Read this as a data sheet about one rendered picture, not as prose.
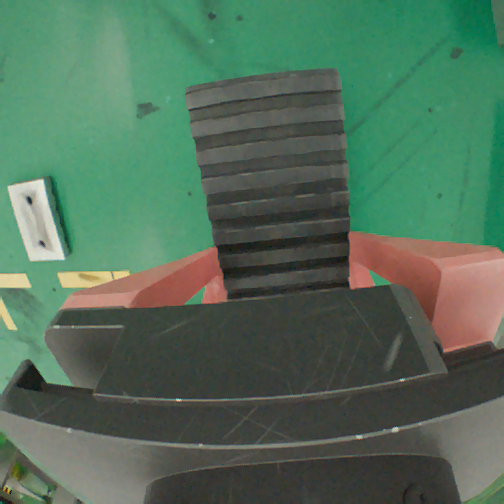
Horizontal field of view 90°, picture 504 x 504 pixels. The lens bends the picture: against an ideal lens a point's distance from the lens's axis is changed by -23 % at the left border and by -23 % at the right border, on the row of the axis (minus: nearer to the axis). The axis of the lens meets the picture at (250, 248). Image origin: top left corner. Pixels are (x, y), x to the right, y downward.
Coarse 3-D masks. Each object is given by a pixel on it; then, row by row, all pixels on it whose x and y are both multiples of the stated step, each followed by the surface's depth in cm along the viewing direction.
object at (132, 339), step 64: (192, 256) 10; (64, 320) 5; (128, 320) 5; (192, 320) 5; (256, 320) 5; (320, 320) 4; (384, 320) 4; (128, 384) 4; (192, 384) 4; (256, 384) 4; (320, 384) 4; (384, 384) 3
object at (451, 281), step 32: (352, 256) 11; (384, 256) 8; (416, 256) 6; (448, 256) 5; (480, 256) 5; (352, 288) 12; (416, 288) 6; (448, 288) 5; (480, 288) 5; (448, 320) 6; (480, 320) 6; (448, 352) 6; (480, 352) 5
